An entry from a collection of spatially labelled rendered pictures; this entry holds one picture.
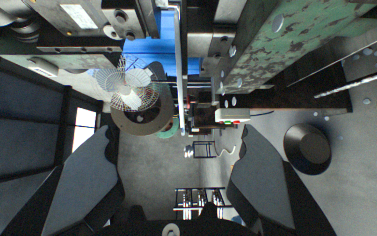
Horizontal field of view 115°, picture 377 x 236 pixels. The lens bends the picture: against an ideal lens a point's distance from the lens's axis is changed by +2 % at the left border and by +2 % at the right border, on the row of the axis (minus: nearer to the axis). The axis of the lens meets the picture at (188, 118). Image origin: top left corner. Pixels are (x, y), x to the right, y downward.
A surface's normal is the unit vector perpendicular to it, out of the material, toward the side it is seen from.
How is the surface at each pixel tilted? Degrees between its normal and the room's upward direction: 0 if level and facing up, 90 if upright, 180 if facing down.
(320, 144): 0
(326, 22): 90
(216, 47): 90
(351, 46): 0
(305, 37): 90
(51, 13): 90
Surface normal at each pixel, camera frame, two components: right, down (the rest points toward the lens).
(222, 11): 0.01, 0.99
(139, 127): 0.04, -0.12
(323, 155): -1.00, 0.00
